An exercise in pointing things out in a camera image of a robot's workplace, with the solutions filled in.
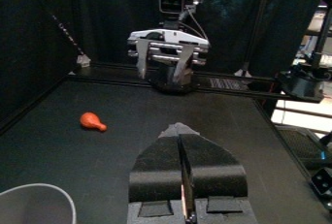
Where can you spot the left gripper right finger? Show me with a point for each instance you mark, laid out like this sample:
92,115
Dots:
215,176

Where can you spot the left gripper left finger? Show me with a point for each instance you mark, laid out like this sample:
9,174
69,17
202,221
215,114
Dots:
156,169

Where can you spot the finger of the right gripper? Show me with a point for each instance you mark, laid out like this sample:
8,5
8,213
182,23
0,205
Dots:
184,59
143,56

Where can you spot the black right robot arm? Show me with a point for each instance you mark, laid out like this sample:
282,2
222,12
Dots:
167,80

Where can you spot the grey bowl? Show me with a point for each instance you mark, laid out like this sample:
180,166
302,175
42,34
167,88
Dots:
29,205

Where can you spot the white text label sticker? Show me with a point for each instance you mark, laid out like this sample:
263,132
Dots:
224,84

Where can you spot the black cloth curtain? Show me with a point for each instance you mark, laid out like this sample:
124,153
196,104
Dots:
107,8

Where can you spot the orange toy chicken drumstick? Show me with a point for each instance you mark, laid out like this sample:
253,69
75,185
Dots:
91,120

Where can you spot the black perforated panel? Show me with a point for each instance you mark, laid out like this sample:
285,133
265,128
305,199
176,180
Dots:
302,144

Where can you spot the black box with holes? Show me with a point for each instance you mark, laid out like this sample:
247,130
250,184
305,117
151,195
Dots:
321,182

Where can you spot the black table frame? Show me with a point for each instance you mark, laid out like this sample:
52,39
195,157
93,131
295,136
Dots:
112,77

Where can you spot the white frame corner bracket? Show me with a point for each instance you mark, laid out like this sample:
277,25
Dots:
241,72
83,60

